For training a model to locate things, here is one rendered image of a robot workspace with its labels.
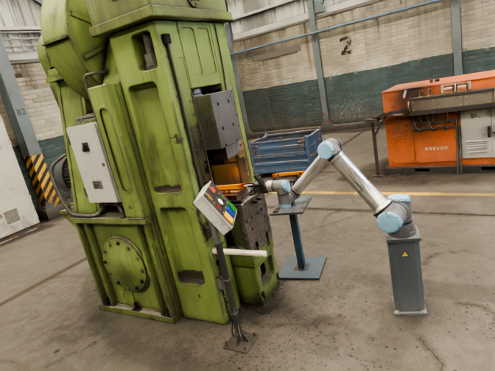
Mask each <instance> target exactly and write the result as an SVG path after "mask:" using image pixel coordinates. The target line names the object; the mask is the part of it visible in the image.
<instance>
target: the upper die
mask: <svg viewBox="0 0 495 371"><path fill-rule="evenodd" d="M206 152H207V156H208V161H211V160H228V159H229V158H232V157H233V156H235V155H238V154H239V153H241V151H240V148H239V142H238V141H237V142H235V143H233V144H231V145H229V146H227V147H225V148H222V149H213V150H206Z"/></svg>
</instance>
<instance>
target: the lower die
mask: <svg viewBox="0 0 495 371"><path fill-rule="evenodd" d="M220 191H221V192H222V193H223V191H225V192H226V193H225V192H224V195H225V196H226V197H227V198H228V194H229V198H230V200H243V199H244V198H245V197H246V196H248V195H249V191H248V190H247V188H244V189H243V190H242V188H231V189H220ZM230 192H231V193H230ZM229 198H228V199H229Z"/></svg>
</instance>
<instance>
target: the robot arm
mask: <svg viewBox="0 0 495 371"><path fill-rule="evenodd" d="M342 146H343V145H342V142H341V140H340V139H339V138H336V137H331V138H329V139H327V140H325V141H323V142H322V143H321V144H320V145H319V147H318V149H317V152H318V154H319V155H318V156H317V158H316V159H315V160H314V161H313V163H312V164H311V165H310V166H309V168H308V169H307V170H306V171H305V172H304V173H303V174H302V176H301V177H300V178H299V179H298V181H297V182H296V183H295V184H294V185H293V186H292V187H291V188H290V183H289V181H288V180H268V181H267V182H265V181H263V179H262V178H261V177H260V175H259V174H258V173H257V174H255V175H254V176H253V177H254V178H255V179H256V181H257V182H254V184H248V185H244V187H246V188H247V190H248V191H249V192H250V190H253V188H254V194H256V193H258V194H268V193H269V192H277V195H278V203H279V207H280V208H290V207H291V203H292V202H293V201H295V200H296V199H297V198H299V196H300V195H301V193H302V192H303V190H304V189H305V188H306V187H307V186H308V185H309V184H310V183H311V182H312V181H313V179H314V178H315V177H316V176H317V175H318V173H319V172H320V171H321V170H322V169H323V167H324V166H325V165H326V164H327V163H328V162H329V163H330V164H331V165H332V166H333V167H334V168H335V169H336V170H337V171H338V172H339V173H340V174H341V175H342V176H343V178H344V179H345V180H346V181H347V182H348V183H349V184H350V185H351V187H352V188H353V189H354V190H355V191H356V192H357V193H358V195H360V196H361V198H363V199H364V201H365V202H366V203H367V204H368V205H369V206H370V207H371V208H372V209H373V215H374V216H375V217H376V218H377V220H376V222H377V225H378V227H379V228H380V229H381V230H382V231H384V232H386V233H387V234H388V235H389V236H390V237H393V238H397V239H405V238H409V237H412V236H414V235H415V234H416V233H417V232H416V228H415V225H414V224H413V218H412V209H411V200H410V196H409V195H406V194H393V195H390V196H388V197H387V199H386V198H385V197H384V196H383V195H382V194H381V193H380V192H379V190H378V189H377V188H376V187H375V186H374V185H373V184H372V183H371V182H370V180H369V179H368V178H367V177H366V176H365V175H364V174H363V173H362V172H361V171H360V170H359V169H358V168H357V167H356V166H355V165H354V163H353V162H352V161H351V160H350V159H349V158H348V157H347V156H346V155H345V153H344V152H343V151H342ZM260 192H261V193H260Z"/></svg>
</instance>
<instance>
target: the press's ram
mask: <svg viewBox="0 0 495 371"><path fill-rule="evenodd" d="M194 101H195V104H196V108H197V114H198V118H199V121H200V127H201V130H202V134H203V140H204V143H205V147H206V150H213V149H222V148H225V147H227V146H229V145H231V144H233V143H235V142H237V141H240V140H241V135H240V131H239V125H238V121H237V117H236V111H235V107H234V100H233V96H232V92H231V90H226V91H220V92H216V93H209V94H205V95H202V96H196V97H194Z"/></svg>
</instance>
